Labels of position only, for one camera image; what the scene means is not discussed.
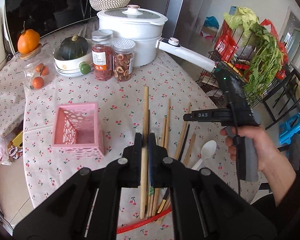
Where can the person's right forearm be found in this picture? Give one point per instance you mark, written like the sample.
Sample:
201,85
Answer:
283,181

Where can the pink perforated utensil holder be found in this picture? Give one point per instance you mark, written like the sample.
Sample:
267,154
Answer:
78,131

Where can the cherry pattern tablecloth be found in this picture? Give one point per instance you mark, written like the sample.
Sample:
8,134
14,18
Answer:
120,111

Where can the blue plastic stool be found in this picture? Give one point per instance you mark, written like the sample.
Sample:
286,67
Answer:
288,128

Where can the black chopstick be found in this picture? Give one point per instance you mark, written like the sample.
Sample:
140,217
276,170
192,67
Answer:
164,202

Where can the green round fruit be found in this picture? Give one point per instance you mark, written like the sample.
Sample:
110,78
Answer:
84,68

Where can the red snack package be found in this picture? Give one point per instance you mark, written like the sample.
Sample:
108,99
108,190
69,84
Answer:
225,44

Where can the goji berry jar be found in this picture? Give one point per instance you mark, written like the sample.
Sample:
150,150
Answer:
102,53

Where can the large orange citrus fruit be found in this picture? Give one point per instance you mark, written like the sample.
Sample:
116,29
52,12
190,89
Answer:
28,40

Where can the white plastic spoon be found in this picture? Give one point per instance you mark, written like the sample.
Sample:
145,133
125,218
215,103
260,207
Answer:
207,151

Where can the dried fruit rings jar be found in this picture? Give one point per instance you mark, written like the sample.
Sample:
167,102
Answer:
123,56

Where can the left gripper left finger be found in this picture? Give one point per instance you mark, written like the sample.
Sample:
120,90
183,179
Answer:
132,169

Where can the black microwave oven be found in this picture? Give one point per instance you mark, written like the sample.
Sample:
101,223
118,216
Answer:
42,16

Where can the white ceramic bowl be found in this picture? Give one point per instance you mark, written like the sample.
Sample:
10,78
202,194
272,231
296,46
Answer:
72,66

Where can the white electric cooking pot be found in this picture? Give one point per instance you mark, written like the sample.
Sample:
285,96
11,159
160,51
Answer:
145,27

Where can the black wire rack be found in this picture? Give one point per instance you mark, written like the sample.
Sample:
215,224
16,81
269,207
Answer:
287,82

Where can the long thick wooden chopstick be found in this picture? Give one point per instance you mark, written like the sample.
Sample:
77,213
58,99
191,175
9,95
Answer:
144,154

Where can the person's right hand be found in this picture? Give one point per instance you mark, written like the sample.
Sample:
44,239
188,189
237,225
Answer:
264,146

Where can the dark green pumpkin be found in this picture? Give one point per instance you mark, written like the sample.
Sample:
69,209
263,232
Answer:
73,47

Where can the red plastic spoon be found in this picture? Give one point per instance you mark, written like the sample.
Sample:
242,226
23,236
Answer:
143,222

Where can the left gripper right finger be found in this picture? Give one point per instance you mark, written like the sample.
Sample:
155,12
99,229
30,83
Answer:
157,169

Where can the silver refrigerator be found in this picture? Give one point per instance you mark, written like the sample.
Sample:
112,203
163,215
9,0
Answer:
185,20

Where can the leafy green vegetables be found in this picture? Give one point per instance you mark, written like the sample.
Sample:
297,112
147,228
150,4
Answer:
261,41

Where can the glass jar with oranges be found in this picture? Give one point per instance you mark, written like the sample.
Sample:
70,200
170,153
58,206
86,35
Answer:
38,67

